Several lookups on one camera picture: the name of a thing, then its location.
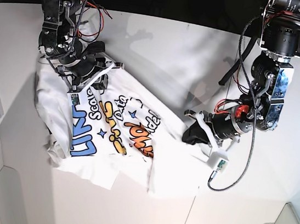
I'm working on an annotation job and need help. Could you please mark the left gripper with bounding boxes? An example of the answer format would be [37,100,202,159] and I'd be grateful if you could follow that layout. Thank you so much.
[182,111,253,146]

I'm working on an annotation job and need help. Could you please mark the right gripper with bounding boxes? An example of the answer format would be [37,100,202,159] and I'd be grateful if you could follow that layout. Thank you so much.
[46,52,124,93]

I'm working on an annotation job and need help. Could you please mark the white printed t-shirt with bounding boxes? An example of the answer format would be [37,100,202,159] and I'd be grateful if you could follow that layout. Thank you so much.
[35,57,208,199]

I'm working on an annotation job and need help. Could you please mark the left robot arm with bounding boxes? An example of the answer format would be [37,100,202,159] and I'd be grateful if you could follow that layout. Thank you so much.
[182,0,300,145]

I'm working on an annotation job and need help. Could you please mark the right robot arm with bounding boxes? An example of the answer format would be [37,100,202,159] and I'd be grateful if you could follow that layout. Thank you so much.
[38,0,123,93]

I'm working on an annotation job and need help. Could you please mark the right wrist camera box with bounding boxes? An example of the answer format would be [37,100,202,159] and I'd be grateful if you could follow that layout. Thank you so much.
[67,91,80,106]

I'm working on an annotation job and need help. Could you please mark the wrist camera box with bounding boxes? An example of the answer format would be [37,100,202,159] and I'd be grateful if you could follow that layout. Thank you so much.
[206,152,229,173]
[67,91,80,106]

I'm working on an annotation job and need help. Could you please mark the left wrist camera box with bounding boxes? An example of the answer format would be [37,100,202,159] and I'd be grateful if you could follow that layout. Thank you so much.
[206,152,229,173]

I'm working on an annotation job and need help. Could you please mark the braided camera cable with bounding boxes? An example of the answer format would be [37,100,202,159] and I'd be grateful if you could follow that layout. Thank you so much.
[206,120,257,196]

